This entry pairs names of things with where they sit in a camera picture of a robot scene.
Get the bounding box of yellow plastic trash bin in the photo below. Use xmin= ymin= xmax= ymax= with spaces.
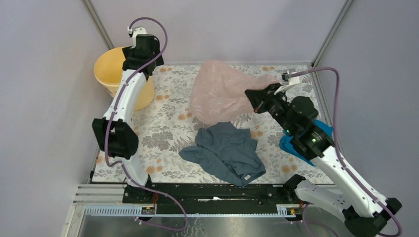
xmin=93 ymin=47 xmax=155 ymax=111

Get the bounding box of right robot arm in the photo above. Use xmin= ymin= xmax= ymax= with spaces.
xmin=245 ymin=83 xmax=402 ymax=237

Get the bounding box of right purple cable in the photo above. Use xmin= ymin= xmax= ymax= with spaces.
xmin=283 ymin=67 xmax=403 ymax=237

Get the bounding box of grey-blue crumpled cloth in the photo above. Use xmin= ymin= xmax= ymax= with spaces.
xmin=179 ymin=122 xmax=266 ymax=187

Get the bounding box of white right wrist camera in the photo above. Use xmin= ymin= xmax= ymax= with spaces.
xmin=274 ymin=69 xmax=301 ymax=95

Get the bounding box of purple cable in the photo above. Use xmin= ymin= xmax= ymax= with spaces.
xmin=283 ymin=67 xmax=403 ymax=237
xmin=104 ymin=17 xmax=190 ymax=233

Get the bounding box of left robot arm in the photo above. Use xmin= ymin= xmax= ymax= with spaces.
xmin=92 ymin=34 xmax=163 ymax=203

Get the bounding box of bright blue cloth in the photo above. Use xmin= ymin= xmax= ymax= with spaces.
xmin=279 ymin=119 xmax=334 ymax=166

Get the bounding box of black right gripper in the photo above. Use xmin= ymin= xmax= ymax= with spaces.
xmin=245 ymin=82 xmax=296 ymax=135

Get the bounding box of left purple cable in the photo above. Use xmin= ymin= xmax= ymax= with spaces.
xmin=104 ymin=17 xmax=190 ymax=233

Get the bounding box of white slotted cable duct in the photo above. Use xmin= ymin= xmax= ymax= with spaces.
xmin=84 ymin=205 xmax=297 ymax=219

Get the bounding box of pink plastic trash bag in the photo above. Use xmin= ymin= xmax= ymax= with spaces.
xmin=189 ymin=60 xmax=278 ymax=125

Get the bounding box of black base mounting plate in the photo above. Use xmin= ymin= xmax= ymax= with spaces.
xmin=122 ymin=183 xmax=303 ymax=215

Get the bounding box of floral patterned table mat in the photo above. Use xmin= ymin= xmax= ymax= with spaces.
xmin=91 ymin=64 xmax=335 ymax=185

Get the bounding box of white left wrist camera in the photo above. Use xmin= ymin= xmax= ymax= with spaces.
xmin=127 ymin=26 xmax=147 ymax=39

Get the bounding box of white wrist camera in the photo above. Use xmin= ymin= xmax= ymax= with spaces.
xmin=127 ymin=26 xmax=147 ymax=39
xmin=274 ymin=69 xmax=301 ymax=95

